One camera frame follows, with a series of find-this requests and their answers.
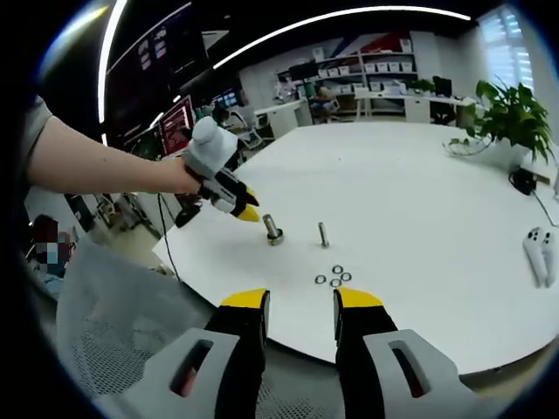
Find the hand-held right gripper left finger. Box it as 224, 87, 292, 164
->
93, 287, 271, 419

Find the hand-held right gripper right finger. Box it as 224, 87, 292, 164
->
333, 286, 499, 419

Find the large threaded steel stud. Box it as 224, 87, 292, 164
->
261, 213, 287, 247

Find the person's left hand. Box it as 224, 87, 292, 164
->
173, 155, 204, 196

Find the monitor with red screen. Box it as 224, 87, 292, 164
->
158, 95, 197, 157

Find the white low cabinet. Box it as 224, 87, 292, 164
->
252, 98, 314, 141

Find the white mesh office chair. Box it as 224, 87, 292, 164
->
55, 238, 344, 419

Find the long ceiling light strip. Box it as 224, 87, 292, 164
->
97, 0, 128, 148

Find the person's grey shirt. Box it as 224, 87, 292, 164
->
16, 94, 54, 187

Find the white shelf with storage bins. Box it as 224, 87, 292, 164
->
273, 38, 417, 120

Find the white game controller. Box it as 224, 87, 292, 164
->
522, 227, 548, 288
539, 230, 559, 290

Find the curved ceiling light strip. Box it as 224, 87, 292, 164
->
212, 5, 473, 71

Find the long white background desk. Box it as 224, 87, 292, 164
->
352, 88, 482, 125

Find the small black device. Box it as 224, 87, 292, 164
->
507, 167, 537, 196

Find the white plant pot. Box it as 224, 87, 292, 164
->
477, 137, 542, 175

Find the green potted plant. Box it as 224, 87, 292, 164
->
444, 79, 556, 166

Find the window with white blinds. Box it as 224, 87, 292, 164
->
478, 6, 536, 95

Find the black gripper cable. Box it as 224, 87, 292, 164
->
155, 191, 203, 281

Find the white device cable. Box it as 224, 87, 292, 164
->
529, 186, 559, 229

